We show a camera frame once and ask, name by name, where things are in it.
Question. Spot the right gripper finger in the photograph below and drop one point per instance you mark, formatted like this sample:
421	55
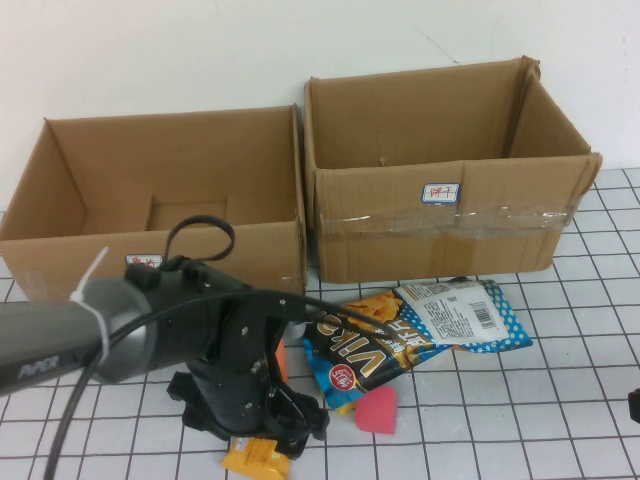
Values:
635	400

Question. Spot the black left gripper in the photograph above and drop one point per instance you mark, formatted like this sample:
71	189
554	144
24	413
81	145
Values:
235	400

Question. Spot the small orange snack packet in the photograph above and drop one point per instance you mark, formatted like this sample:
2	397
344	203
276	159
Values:
250	457

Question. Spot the blue chips bag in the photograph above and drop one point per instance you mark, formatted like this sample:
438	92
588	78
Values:
450	320

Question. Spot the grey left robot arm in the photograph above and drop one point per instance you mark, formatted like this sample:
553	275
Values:
50	320

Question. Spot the orange foam cube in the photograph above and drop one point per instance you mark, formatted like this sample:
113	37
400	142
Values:
282	360

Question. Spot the red foam cube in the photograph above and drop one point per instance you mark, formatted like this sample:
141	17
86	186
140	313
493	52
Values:
377	412

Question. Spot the cardboard box marked F2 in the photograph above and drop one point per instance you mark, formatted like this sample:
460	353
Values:
260	250

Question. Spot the taped cardboard box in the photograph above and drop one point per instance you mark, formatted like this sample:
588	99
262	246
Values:
500	240

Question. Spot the white zip tie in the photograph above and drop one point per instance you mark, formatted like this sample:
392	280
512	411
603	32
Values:
91	272

